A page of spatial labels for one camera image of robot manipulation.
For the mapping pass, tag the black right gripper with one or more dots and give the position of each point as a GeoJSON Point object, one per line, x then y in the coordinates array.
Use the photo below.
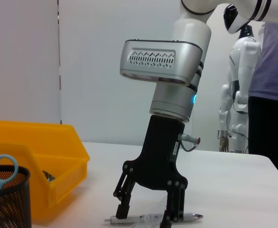
{"type": "Point", "coordinates": [160, 154]}

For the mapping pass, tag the silver ballpoint pen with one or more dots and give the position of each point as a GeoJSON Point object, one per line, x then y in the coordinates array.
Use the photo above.
{"type": "Point", "coordinates": [141, 218]}

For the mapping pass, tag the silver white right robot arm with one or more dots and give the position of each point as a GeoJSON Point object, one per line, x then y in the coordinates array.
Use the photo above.
{"type": "Point", "coordinates": [176, 61]}

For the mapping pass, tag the black mesh pen holder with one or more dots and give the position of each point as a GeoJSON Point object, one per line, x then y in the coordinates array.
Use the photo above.
{"type": "Point", "coordinates": [10, 204]}

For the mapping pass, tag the yellow plastic bin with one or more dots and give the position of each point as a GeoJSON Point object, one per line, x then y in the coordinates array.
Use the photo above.
{"type": "Point", "coordinates": [58, 147]}

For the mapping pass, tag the white humanoid robot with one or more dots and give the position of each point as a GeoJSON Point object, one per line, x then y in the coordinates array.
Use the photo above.
{"type": "Point", "coordinates": [243, 71]}

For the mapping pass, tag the person in purple shirt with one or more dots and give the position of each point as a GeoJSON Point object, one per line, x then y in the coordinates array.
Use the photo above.
{"type": "Point", "coordinates": [271, 95]}

